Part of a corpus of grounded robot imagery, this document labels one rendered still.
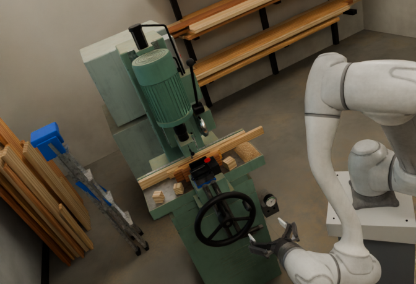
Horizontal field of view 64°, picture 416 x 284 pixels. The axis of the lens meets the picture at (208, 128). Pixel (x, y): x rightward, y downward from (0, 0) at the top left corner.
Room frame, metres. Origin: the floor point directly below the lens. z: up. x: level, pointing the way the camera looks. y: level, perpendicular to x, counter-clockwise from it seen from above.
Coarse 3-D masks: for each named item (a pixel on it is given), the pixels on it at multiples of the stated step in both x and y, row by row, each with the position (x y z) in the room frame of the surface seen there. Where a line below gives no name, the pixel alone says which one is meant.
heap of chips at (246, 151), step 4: (240, 144) 1.39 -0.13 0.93; (244, 144) 1.37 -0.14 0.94; (248, 144) 1.37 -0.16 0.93; (236, 148) 1.38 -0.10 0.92; (240, 148) 1.36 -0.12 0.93; (244, 148) 1.34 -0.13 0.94; (248, 148) 1.33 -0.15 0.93; (252, 148) 1.32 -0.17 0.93; (236, 152) 1.38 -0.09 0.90; (240, 152) 1.34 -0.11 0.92; (244, 152) 1.32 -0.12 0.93; (248, 152) 1.31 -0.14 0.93; (252, 152) 1.31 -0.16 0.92; (256, 152) 1.31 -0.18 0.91; (240, 156) 1.33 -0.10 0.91; (244, 156) 1.30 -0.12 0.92; (248, 156) 1.29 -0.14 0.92; (252, 156) 1.29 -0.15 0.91; (256, 156) 1.29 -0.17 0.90; (244, 160) 1.30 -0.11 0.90; (248, 160) 1.28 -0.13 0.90
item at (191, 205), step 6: (246, 174) 1.27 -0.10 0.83; (234, 180) 1.26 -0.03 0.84; (240, 180) 1.26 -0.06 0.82; (246, 180) 1.27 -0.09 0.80; (234, 186) 1.26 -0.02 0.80; (186, 204) 1.21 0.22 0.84; (192, 204) 1.22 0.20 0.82; (174, 210) 1.20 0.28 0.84; (180, 210) 1.20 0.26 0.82; (186, 210) 1.21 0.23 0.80
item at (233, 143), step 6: (246, 132) 1.46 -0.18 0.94; (252, 132) 1.45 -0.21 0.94; (258, 132) 1.45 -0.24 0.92; (240, 138) 1.43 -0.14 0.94; (246, 138) 1.44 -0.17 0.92; (252, 138) 1.45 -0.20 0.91; (222, 144) 1.43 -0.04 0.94; (228, 144) 1.42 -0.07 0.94; (234, 144) 1.43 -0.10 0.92; (210, 150) 1.42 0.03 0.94; (222, 150) 1.41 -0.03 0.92; (228, 150) 1.42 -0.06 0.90; (198, 156) 1.41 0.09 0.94; (174, 168) 1.38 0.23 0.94; (168, 174) 1.36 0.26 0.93
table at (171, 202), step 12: (252, 144) 1.40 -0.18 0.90; (228, 156) 1.37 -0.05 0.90; (240, 168) 1.27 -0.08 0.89; (252, 168) 1.28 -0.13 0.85; (168, 180) 1.36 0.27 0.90; (228, 180) 1.25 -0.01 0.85; (144, 192) 1.33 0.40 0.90; (168, 192) 1.26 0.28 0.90; (192, 192) 1.22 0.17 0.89; (156, 204) 1.21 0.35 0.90; (168, 204) 1.20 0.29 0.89; (180, 204) 1.21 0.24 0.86; (156, 216) 1.18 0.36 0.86
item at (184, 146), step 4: (176, 136) 1.45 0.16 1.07; (176, 140) 1.43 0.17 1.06; (188, 140) 1.37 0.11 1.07; (192, 140) 1.36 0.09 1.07; (180, 144) 1.36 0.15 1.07; (184, 144) 1.35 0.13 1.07; (188, 144) 1.35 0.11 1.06; (192, 144) 1.35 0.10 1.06; (180, 148) 1.41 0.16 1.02; (184, 148) 1.34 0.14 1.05; (188, 148) 1.35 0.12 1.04; (192, 148) 1.35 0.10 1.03; (196, 148) 1.35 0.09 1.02; (184, 152) 1.34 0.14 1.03; (188, 152) 1.34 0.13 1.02; (196, 152) 1.35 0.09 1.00; (184, 156) 1.34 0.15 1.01; (188, 156) 1.34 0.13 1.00
